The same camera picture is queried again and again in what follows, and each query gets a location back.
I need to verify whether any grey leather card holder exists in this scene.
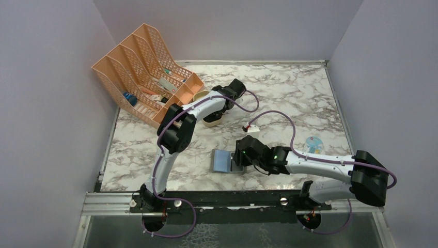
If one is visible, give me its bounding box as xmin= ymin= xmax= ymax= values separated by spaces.
xmin=210 ymin=149 xmax=246 ymax=174

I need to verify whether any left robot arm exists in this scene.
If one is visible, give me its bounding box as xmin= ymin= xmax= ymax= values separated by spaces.
xmin=139 ymin=79 xmax=246 ymax=212

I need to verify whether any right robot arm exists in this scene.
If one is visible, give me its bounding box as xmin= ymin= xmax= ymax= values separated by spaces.
xmin=232 ymin=135 xmax=389 ymax=210

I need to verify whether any beige oval tray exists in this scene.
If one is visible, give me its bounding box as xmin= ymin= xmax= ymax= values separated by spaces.
xmin=190 ymin=90 xmax=226 ymax=127

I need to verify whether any green capped marker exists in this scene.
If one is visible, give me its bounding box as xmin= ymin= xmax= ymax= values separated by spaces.
xmin=163 ymin=68 xmax=173 ymax=75

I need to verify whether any white tube in organizer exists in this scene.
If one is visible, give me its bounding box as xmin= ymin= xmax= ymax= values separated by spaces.
xmin=152 ymin=77 xmax=178 ymax=94

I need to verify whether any orange plastic file organizer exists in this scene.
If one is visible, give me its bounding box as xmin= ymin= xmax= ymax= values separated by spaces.
xmin=92 ymin=24 xmax=204 ymax=129

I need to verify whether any blue item in organizer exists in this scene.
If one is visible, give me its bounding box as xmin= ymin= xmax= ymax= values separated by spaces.
xmin=123 ymin=91 xmax=138 ymax=107

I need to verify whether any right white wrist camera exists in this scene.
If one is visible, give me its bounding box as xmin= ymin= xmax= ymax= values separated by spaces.
xmin=242 ymin=125 xmax=260 ymax=133

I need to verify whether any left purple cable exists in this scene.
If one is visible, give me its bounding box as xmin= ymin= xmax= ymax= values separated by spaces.
xmin=141 ymin=89 xmax=260 ymax=239

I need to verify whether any purple cable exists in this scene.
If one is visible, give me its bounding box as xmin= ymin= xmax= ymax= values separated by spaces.
xmin=242 ymin=110 xmax=398 ymax=236
xmin=141 ymin=89 xmax=260 ymax=239

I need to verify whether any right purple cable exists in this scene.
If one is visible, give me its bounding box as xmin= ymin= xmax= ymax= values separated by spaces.
xmin=242 ymin=110 xmax=398 ymax=236

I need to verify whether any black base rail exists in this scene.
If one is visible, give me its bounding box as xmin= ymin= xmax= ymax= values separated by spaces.
xmin=129 ymin=190 xmax=332 ymax=227

